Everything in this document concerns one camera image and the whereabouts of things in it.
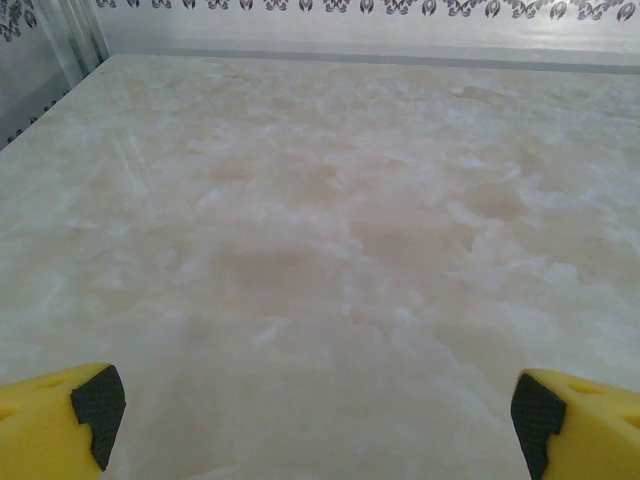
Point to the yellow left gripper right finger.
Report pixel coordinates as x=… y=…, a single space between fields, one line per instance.
x=600 y=430

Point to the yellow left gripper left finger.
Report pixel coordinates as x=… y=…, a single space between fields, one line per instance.
x=35 y=425

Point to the aluminium frame post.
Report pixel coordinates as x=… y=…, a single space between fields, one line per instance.
x=75 y=35

